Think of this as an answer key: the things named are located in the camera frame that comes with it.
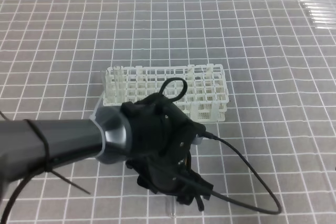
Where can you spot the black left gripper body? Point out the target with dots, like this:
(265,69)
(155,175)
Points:
(162,136)

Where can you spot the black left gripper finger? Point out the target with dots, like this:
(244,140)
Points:
(199,202)

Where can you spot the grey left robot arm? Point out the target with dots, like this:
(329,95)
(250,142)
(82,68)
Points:
(32,147)

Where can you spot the clear test tubes pile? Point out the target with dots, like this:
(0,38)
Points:
(321,13)

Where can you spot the clear test tube in rack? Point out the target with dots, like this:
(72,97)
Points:
(118,79)

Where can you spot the white test tube rack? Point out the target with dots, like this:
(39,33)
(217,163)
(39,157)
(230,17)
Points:
(206,98)

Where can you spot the clear glass test tube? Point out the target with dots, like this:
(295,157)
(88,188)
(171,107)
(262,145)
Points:
(171,207)

